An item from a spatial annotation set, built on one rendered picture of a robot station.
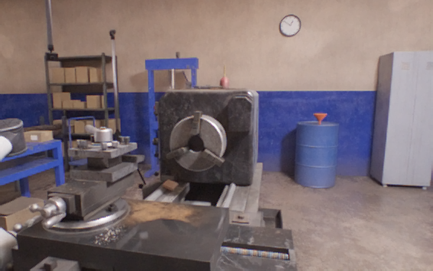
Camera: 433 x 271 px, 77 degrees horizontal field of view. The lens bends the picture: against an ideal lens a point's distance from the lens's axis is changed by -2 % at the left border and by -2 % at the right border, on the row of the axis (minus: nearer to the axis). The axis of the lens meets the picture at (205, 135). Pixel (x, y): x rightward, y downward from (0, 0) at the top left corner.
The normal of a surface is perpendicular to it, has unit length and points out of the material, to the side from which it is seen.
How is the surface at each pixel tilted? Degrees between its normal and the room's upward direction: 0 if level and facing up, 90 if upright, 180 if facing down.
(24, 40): 90
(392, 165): 90
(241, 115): 90
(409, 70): 90
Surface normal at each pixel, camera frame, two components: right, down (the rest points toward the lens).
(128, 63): -0.22, 0.15
